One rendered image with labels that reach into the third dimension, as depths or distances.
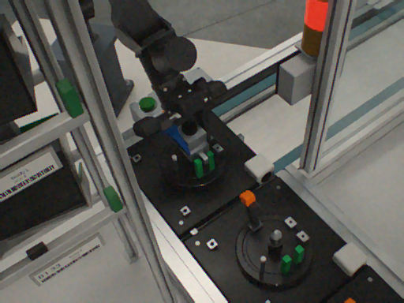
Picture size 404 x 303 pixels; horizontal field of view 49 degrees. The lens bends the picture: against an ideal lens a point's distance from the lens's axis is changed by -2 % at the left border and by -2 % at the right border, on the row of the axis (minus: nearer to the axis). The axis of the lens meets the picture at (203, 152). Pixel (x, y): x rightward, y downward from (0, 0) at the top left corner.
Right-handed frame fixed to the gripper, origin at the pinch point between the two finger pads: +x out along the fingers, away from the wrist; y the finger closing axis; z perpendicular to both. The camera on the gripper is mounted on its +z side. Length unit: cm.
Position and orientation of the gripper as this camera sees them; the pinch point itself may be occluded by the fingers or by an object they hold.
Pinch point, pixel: (192, 132)
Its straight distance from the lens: 86.2
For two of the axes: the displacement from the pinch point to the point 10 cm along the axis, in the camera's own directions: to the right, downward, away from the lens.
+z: 4.1, 1.2, -9.0
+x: 4.1, 8.6, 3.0
